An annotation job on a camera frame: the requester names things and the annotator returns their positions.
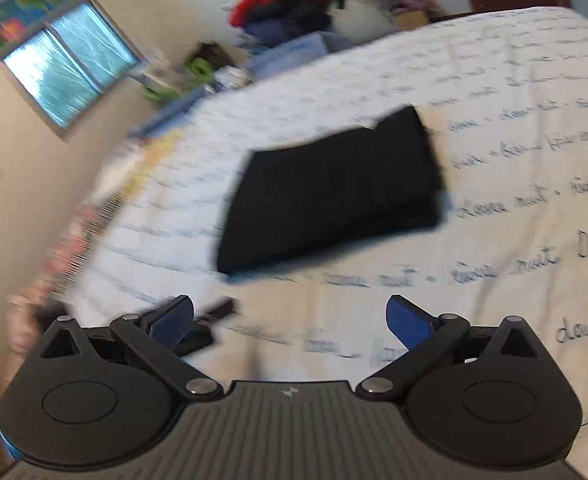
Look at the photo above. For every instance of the green plastic box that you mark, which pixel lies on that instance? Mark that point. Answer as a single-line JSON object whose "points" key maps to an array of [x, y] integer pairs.
{"points": [[197, 67]]}

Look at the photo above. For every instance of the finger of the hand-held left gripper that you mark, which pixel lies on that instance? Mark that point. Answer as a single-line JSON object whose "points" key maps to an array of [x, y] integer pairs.
{"points": [[196, 338], [218, 307]]}

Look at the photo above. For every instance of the bed with script-print sheet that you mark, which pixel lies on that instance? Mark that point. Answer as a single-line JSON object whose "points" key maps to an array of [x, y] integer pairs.
{"points": [[499, 160]]}

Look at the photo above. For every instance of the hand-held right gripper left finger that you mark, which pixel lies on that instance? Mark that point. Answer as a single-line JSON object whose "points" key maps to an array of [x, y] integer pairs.
{"points": [[174, 321]]}

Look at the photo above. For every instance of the light blue blanket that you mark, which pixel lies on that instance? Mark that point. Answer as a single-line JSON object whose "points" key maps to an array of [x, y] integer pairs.
{"points": [[294, 50]]}

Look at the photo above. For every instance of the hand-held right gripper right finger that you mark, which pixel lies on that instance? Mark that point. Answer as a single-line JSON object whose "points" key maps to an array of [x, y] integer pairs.
{"points": [[410, 321]]}

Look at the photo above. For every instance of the black pants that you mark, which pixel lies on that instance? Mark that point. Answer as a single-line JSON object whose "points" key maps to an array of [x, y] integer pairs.
{"points": [[334, 195]]}

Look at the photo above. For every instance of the window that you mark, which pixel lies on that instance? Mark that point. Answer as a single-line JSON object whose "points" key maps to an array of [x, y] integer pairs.
{"points": [[68, 67]]}

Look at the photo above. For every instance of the pile of dark clothes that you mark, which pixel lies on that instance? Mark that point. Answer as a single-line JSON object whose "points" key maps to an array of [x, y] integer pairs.
{"points": [[294, 5]]}

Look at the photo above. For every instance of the white plastic bag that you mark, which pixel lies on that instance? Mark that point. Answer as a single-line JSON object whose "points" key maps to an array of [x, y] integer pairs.
{"points": [[361, 15]]}

